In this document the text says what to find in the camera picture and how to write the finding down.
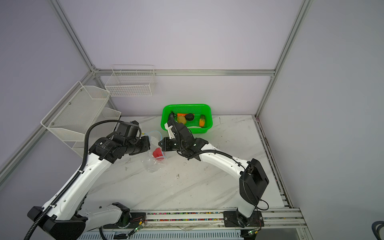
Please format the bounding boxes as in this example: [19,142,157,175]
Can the red toy pepper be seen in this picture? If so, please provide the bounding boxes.
[153,148,166,161]

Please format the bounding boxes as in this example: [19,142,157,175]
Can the clear zip top bag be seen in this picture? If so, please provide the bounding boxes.
[142,131,167,173]

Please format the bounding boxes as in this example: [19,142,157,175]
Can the black toy avocado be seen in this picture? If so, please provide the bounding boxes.
[184,114,195,121]

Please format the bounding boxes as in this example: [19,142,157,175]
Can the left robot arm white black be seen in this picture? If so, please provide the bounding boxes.
[25,136,150,240]

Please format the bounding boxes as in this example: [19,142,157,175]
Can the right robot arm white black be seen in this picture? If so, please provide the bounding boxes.
[159,121,269,228]

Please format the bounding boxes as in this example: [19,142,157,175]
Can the orange yellow toy corn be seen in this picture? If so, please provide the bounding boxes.
[199,115,206,128]

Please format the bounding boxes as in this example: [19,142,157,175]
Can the green plastic basket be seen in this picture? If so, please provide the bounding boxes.
[161,104,213,134]

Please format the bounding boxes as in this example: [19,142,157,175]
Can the yellow toy potato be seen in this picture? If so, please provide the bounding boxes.
[177,116,187,125]

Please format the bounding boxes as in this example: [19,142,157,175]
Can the white mesh two-tier shelf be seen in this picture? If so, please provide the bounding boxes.
[41,82,121,158]

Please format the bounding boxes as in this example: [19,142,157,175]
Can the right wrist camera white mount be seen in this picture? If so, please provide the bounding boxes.
[165,124,176,139]

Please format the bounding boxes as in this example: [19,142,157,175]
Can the white wire wall basket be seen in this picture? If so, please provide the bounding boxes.
[105,65,157,97]

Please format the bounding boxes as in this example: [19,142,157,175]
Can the black corrugated cable hose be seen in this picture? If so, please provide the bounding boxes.
[23,119,127,240]

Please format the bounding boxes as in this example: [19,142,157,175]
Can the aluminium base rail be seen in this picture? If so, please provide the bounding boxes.
[59,208,313,240]

